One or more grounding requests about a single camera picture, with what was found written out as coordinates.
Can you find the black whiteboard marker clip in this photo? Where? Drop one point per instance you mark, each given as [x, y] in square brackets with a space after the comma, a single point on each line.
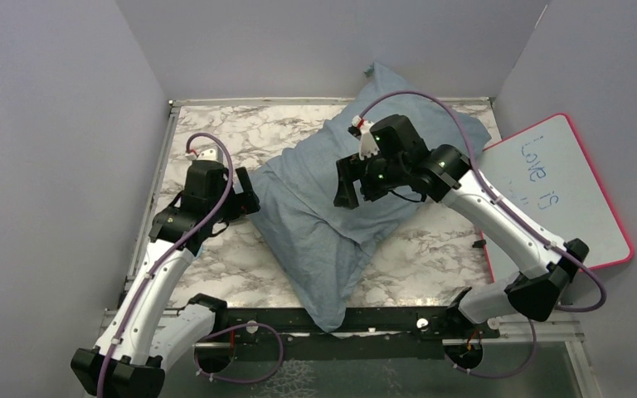
[479, 244]

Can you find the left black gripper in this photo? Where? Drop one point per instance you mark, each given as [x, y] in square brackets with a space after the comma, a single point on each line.
[237, 207]

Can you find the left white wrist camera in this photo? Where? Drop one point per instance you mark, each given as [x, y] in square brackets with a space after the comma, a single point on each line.
[211, 153]

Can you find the aluminium table frame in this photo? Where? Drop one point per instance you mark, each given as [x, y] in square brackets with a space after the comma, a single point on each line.
[214, 304]

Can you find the patchwork and blue pillowcase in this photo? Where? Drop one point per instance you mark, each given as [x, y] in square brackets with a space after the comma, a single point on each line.
[323, 249]

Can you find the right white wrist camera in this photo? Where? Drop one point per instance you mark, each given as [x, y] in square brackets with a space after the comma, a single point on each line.
[361, 130]

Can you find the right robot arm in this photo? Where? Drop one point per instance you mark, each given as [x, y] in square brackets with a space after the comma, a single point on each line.
[392, 154]

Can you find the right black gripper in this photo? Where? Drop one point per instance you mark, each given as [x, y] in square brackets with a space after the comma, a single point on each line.
[350, 169]

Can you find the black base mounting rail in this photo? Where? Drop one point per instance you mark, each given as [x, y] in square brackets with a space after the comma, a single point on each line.
[264, 334]

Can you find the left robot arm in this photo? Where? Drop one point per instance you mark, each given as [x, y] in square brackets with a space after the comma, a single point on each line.
[131, 357]

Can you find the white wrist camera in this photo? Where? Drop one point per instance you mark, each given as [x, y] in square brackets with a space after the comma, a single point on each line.
[211, 153]
[361, 130]

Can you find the pink framed whiteboard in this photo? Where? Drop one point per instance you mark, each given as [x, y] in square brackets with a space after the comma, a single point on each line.
[547, 173]

